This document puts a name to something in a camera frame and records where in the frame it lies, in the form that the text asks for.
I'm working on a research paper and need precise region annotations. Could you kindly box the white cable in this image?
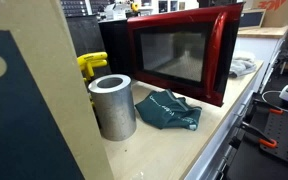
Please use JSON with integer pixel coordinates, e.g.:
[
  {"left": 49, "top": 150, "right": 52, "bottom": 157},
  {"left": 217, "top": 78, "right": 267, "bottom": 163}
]
[{"left": 261, "top": 89, "right": 287, "bottom": 108}]

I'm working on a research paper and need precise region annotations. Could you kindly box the black perforated plate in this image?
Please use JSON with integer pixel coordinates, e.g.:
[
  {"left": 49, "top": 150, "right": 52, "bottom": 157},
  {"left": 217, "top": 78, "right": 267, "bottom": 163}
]
[{"left": 258, "top": 111, "right": 288, "bottom": 168}]

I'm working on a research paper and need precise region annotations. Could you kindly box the yellow tape roll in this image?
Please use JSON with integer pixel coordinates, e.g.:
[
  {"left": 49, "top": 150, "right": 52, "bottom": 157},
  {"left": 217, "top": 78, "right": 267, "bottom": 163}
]
[{"left": 130, "top": 2, "right": 140, "bottom": 14}]

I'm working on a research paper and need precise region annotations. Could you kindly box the grey garment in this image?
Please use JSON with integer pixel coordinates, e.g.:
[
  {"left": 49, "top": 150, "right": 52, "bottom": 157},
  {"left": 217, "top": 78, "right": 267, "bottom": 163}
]
[{"left": 228, "top": 57, "right": 258, "bottom": 78}]

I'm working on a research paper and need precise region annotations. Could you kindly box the large cardboard box blue print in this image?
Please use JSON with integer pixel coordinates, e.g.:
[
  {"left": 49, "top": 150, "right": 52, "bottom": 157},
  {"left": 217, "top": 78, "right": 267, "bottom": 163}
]
[{"left": 0, "top": 0, "right": 115, "bottom": 180}]

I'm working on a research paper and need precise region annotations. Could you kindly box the white cabinet wood top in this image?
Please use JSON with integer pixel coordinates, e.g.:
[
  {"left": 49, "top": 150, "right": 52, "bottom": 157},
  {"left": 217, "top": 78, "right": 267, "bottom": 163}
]
[{"left": 233, "top": 25, "right": 288, "bottom": 94}]

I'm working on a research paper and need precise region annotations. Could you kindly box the black clamp orange tip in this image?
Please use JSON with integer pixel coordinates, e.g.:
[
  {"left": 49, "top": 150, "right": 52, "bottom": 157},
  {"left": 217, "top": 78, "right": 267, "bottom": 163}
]
[
  {"left": 239, "top": 121, "right": 278, "bottom": 150},
  {"left": 267, "top": 107, "right": 285, "bottom": 116}
]

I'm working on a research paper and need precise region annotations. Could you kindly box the black bin rack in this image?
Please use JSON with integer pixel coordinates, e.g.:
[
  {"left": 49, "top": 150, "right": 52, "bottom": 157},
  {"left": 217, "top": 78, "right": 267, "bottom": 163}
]
[
  {"left": 60, "top": 0, "right": 89, "bottom": 18},
  {"left": 89, "top": 0, "right": 113, "bottom": 14}
]

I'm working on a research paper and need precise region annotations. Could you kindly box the white device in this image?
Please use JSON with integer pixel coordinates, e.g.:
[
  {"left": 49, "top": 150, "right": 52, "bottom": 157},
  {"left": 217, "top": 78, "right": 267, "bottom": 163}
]
[{"left": 103, "top": 3, "right": 128, "bottom": 21}]

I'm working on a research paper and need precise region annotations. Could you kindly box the dark green cloth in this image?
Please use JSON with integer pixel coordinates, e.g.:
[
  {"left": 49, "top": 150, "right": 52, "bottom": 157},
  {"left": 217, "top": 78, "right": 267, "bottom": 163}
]
[{"left": 134, "top": 89, "right": 203, "bottom": 131}]

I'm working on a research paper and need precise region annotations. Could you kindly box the cardboard box red print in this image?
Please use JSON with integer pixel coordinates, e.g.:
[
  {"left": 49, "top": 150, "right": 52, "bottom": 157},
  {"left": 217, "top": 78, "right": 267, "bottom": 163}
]
[{"left": 252, "top": 0, "right": 288, "bottom": 28}]

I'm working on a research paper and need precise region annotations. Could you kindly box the metal cylinder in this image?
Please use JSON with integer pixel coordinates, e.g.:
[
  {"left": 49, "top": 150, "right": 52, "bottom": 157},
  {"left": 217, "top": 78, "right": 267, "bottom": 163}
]
[{"left": 87, "top": 73, "right": 138, "bottom": 142}]

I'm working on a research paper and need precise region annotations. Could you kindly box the white towel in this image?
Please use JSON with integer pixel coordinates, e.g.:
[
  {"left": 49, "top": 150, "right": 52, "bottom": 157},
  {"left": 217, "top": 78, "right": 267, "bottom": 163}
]
[{"left": 233, "top": 50, "right": 256, "bottom": 64}]

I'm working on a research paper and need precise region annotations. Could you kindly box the black panel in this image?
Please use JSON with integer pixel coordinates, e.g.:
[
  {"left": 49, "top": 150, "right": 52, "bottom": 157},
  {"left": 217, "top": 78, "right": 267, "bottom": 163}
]
[{"left": 66, "top": 14, "right": 112, "bottom": 78}]

